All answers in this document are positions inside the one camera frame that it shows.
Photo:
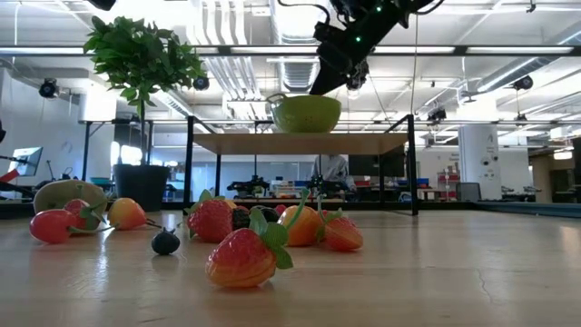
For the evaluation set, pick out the green colander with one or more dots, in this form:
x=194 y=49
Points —
x=306 y=113

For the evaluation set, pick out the grey box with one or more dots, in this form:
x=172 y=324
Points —
x=468 y=191

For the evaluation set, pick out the green potted plant black pot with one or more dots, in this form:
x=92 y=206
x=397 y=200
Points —
x=140 y=59

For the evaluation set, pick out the red cherry with stem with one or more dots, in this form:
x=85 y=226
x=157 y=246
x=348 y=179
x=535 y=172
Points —
x=52 y=226

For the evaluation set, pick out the black overhead fixture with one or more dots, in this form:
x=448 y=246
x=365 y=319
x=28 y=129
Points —
x=102 y=3

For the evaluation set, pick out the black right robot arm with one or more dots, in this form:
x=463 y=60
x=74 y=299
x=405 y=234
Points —
x=386 y=22

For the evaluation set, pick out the red strawberry green leaves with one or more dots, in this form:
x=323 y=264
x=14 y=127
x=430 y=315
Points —
x=211 y=222
x=77 y=211

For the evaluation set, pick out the black ceiling camera device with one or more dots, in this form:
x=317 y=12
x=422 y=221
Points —
x=361 y=78

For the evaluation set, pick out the dark background monitor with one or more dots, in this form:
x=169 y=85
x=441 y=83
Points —
x=381 y=165

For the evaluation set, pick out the brown-green kiwi fruit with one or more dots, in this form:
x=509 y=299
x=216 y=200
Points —
x=59 y=193

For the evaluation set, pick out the white round column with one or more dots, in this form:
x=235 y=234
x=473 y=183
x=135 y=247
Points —
x=480 y=159

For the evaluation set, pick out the small dark blueberry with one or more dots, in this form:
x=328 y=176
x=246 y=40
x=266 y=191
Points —
x=165 y=243

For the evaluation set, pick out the black cherry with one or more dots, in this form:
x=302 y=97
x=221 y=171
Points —
x=271 y=214

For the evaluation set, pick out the red background object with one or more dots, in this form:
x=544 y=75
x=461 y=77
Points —
x=9 y=176

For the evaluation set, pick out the person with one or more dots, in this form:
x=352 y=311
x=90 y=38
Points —
x=333 y=170

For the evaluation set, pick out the blackberry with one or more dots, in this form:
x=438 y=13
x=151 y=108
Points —
x=240 y=219

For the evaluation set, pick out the tilted monitor on arm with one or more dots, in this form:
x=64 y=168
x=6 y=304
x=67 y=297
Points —
x=27 y=160

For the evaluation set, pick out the black ceiling spotlight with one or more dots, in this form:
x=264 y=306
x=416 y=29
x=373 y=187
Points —
x=523 y=82
x=201 y=83
x=436 y=115
x=48 y=88

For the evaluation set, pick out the black background robot arm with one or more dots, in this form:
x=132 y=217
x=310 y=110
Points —
x=247 y=186

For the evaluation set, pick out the wooden shelf riser black legs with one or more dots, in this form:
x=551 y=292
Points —
x=299 y=143

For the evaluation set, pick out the black background rack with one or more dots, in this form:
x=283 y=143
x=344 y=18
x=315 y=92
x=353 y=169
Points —
x=86 y=150

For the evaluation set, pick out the orange-red strawberry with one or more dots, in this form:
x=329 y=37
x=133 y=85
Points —
x=342 y=236
x=240 y=261

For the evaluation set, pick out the small orange fruit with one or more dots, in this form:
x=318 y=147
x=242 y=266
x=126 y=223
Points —
x=304 y=229
x=230 y=204
x=127 y=214

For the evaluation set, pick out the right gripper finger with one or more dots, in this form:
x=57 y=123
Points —
x=329 y=82

